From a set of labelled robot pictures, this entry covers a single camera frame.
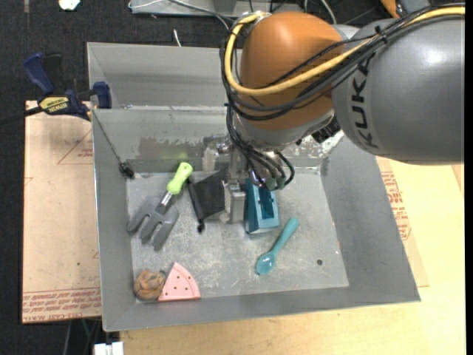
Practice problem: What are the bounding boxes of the green-handled grey garden fork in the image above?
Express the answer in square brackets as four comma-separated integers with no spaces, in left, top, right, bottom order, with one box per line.
[126,161,194,251]

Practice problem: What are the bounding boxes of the pink toy watermelon slice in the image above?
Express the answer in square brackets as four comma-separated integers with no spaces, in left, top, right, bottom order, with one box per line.
[157,261,202,303]

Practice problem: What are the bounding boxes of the teal blue box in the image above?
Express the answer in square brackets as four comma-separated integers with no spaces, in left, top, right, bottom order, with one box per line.
[243,177,280,235]

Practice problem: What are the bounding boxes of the brown cardboard board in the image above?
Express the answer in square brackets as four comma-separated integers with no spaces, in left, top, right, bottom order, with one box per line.
[21,100,429,325]

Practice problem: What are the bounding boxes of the teal plastic spoon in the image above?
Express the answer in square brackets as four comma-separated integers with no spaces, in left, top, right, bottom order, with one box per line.
[255,217,300,277]

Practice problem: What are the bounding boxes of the brown toy snail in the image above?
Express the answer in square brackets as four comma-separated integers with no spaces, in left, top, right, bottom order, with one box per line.
[133,268,166,302]

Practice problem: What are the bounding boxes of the black cloth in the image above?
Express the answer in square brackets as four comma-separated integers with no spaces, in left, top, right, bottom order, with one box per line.
[187,168,228,234]

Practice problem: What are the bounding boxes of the black cylinder on white bracket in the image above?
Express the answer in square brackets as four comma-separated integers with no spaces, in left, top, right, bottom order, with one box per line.
[311,117,345,152]

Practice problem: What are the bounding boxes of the grey metal bin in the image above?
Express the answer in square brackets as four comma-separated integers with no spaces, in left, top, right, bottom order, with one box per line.
[86,41,421,332]

